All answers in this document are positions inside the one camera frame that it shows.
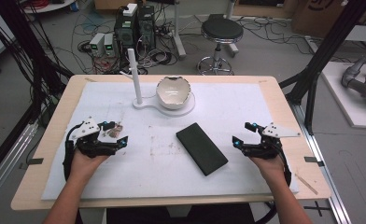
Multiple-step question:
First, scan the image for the cardboard box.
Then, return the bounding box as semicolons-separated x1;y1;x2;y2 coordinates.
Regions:
290;0;347;39

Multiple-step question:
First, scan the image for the light wooden table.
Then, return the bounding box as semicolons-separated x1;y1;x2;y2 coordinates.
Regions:
10;74;332;212

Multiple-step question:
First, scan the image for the thin wooden stick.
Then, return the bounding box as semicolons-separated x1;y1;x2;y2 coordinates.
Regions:
294;173;319;196

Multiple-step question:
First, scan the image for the aluminium rail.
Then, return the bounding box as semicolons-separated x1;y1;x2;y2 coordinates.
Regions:
290;102;353;224
0;120;39;207

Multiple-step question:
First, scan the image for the black computer tower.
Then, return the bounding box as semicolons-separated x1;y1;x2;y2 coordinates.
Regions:
113;12;139;53
137;5;157;50

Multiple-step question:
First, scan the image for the left hand-held gripper cable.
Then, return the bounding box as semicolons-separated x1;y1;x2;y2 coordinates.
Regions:
62;121;85;182

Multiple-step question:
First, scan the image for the white table leg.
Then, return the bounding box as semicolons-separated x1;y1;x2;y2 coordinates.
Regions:
171;0;188;61

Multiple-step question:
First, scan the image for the black frame post with cables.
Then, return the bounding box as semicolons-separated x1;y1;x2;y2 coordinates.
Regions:
0;0;76;127

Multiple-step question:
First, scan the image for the white box on tower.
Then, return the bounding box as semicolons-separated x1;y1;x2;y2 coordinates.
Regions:
121;3;139;18

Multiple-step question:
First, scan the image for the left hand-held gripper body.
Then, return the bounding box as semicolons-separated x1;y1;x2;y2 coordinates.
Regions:
73;116;120;159

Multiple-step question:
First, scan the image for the tangle of floor cables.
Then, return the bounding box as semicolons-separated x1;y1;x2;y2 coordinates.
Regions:
72;6;179;76

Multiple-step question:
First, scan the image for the black flat rectangular case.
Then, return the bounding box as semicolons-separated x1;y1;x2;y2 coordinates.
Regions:
176;121;230;177

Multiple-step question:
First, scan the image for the black round stool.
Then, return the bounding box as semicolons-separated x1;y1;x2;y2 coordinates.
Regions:
197;19;245;77

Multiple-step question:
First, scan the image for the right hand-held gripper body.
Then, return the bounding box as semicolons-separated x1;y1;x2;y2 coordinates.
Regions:
240;121;302;161

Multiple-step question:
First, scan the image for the white stand with post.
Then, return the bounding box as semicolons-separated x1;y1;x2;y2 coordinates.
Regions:
119;48;196;118

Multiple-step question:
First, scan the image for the white floor board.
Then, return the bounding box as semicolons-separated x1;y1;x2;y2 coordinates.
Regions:
320;61;366;130

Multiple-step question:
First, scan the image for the grey power supply unit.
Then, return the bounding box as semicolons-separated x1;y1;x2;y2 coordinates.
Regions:
89;32;106;57
103;33;118;58

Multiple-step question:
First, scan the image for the person's right hand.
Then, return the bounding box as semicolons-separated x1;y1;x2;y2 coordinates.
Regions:
248;153;288;185

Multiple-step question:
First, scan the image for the hand-held gripper cable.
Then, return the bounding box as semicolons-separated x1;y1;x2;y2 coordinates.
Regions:
62;121;85;182
274;141;293;189

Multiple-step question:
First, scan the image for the right hand-held gripper cable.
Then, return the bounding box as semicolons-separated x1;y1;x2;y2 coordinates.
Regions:
274;141;293;189

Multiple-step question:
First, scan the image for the black tape piece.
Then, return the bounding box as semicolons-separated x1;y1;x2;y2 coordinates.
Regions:
19;158;45;170
303;156;325;167

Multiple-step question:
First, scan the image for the white foam mat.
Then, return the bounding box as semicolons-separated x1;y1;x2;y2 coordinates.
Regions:
40;81;300;202

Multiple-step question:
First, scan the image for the person's left hand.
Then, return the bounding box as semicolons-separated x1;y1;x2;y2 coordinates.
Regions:
69;148;110;182

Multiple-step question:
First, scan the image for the white eggshell-shaped bowl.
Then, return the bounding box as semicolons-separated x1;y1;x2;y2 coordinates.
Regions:
155;76;192;110

